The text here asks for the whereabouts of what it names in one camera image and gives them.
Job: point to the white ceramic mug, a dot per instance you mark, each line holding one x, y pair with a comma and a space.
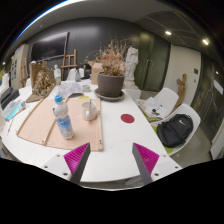
88, 111

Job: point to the light blue book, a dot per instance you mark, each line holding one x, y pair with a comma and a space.
13, 109

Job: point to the wooden easel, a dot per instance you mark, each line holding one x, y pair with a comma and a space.
68, 63

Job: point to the black desktop device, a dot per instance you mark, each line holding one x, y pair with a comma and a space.
8, 96

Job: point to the black wall screen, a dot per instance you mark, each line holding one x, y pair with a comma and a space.
50, 46

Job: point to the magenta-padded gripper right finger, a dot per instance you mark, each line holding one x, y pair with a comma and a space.
146, 159

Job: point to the black backpack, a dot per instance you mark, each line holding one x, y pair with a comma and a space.
175, 130

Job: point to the grey plant saucer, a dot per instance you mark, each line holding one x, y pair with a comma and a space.
100, 95

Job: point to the stack of papers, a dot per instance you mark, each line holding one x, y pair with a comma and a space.
151, 106

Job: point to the blue-capped milky drink bottle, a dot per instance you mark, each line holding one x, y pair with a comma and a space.
63, 121

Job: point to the grey potted dried plant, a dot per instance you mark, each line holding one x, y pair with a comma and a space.
110, 83

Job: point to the light wooden board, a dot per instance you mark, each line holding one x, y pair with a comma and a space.
83, 133

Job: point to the white chair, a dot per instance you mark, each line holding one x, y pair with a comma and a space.
186, 110
168, 96

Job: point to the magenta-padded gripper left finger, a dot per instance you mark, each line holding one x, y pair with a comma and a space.
76, 159

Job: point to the flat round red coaster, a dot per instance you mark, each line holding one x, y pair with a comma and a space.
127, 118

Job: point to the white pedestal block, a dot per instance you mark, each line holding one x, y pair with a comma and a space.
133, 94

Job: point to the brown carved wood sculpture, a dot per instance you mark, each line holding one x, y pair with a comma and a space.
42, 83

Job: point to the wooden standing figure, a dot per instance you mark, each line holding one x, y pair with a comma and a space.
181, 88

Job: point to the white stone statue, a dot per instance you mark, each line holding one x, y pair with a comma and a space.
131, 63

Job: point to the gold stirring stick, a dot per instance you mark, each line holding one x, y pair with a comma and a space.
89, 102

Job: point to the small yellow marker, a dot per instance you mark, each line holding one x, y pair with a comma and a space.
83, 97

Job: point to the cardboard box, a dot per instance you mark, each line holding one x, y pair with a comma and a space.
96, 71

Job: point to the recessed ceiling light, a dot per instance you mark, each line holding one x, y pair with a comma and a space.
168, 33
205, 42

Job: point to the small green-tinted bottle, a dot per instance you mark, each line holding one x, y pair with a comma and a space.
57, 76

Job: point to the small clear cup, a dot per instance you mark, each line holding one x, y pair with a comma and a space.
86, 88

